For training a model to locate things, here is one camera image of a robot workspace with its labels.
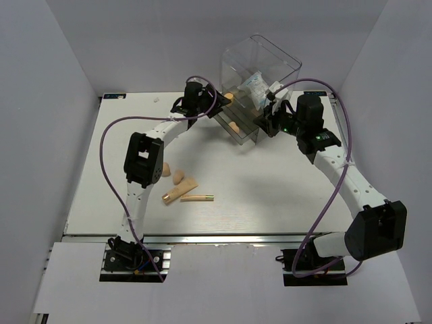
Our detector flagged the beige makeup sponge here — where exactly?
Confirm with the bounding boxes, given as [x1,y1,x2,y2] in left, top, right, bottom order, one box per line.
[172,169,185,186]
[229,121,240,134]
[224,92,234,107]
[162,162,171,178]

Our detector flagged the clear acrylic organizer box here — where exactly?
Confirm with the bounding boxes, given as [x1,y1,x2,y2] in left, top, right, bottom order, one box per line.
[215,34,302,145]

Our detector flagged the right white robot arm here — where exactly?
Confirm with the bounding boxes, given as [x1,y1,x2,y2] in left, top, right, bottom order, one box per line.
[254,93,408,269]

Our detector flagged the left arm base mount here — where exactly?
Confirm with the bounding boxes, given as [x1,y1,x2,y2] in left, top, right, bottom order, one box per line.
[99,237,171,283]

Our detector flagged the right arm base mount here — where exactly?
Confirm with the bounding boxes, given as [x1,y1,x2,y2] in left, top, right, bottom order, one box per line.
[275,249,348,287]

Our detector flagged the aluminium table front rail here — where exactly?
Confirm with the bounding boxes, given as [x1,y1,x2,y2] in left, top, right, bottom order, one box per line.
[63,231,352,246]

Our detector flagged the cotton pad pack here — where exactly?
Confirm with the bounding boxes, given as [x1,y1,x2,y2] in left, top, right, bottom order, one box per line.
[240,71,269,111]

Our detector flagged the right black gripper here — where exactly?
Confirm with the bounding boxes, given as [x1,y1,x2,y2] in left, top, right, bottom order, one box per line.
[252,99,304,138]

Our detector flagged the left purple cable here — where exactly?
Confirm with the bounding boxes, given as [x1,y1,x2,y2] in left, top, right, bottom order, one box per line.
[99,75,217,283]

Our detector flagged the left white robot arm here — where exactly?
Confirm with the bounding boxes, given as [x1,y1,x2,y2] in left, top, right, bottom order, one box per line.
[117,81,232,243]

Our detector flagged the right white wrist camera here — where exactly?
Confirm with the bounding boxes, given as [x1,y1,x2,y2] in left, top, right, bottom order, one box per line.
[266,81,288,103]

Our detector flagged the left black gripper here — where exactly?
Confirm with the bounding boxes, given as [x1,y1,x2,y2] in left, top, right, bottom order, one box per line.
[194,83,230,119]

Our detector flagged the beige foundation tube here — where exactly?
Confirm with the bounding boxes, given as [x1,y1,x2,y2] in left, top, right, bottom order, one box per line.
[162,178,198,205]

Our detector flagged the gold slim concealer stick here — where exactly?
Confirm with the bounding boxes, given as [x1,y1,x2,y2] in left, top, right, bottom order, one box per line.
[180,194,215,202]

